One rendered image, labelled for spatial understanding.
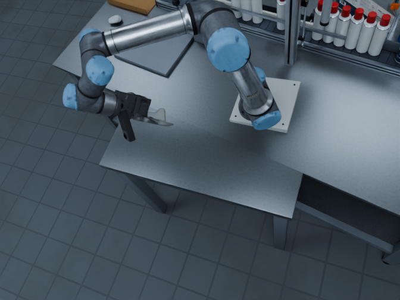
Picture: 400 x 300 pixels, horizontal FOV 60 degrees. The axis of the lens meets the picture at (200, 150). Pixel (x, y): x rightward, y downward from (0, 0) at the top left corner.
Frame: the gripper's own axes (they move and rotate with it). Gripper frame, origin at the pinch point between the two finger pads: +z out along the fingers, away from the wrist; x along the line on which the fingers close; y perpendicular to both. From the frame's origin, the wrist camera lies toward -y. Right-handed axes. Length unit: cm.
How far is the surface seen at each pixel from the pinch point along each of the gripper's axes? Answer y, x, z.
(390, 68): 46, -28, 87
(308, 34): 55, 7, 70
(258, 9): 60, 24, 50
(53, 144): -55, 175, 11
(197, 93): 13.9, 31.9, 34.0
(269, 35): 51, 23, 61
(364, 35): 56, -20, 73
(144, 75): 16, 60, 18
